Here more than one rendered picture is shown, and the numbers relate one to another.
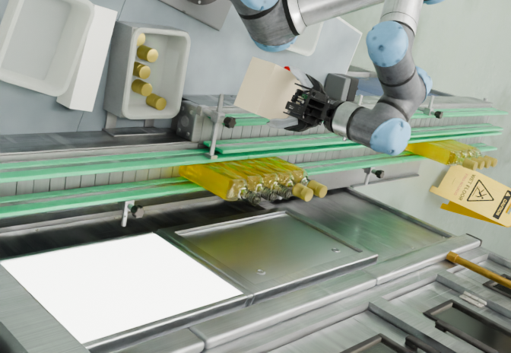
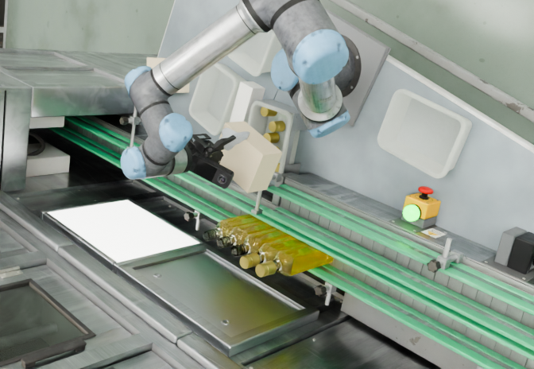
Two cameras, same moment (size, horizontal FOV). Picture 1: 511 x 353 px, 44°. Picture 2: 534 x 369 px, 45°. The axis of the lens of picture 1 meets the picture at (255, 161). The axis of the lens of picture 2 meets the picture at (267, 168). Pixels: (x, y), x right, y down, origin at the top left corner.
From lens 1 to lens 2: 229 cm
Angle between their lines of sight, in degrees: 85
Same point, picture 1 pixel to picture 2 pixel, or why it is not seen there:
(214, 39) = (350, 134)
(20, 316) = not seen: outside the picture
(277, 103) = (228, 159)
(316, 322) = (98, 297)
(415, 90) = (148, 127)
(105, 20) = (245, 93)
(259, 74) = not seen: hidden behind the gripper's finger
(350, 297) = (145, 323)
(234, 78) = (371, 180)
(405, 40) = (130, 78)
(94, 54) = (237, 114)
